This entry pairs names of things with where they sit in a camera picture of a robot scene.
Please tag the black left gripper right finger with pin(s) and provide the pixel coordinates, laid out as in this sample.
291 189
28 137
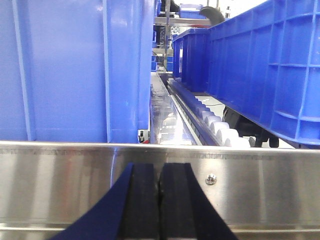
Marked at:
185 211

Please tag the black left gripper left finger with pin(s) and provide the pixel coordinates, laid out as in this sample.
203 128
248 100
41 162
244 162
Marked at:
128 211

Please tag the stainless steel shelf front lip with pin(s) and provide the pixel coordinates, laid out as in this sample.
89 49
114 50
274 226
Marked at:
261 194

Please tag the silver screw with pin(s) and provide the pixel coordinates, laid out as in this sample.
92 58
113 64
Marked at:
211 179

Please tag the white roller track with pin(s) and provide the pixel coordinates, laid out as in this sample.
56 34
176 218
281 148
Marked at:
210 129

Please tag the blue crate front right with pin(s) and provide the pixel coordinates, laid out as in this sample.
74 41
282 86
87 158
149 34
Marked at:
75 70

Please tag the blue crate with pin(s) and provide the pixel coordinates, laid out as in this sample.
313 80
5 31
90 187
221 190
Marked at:
265 65
75 70
191 58

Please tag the blue crate rear left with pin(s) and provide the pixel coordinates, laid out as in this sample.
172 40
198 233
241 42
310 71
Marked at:
191 58

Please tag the blue crate front left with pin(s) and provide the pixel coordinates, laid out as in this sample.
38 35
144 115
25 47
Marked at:
265 65

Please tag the steel shelf divider rail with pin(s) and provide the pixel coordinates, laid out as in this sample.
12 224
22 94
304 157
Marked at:
168 125

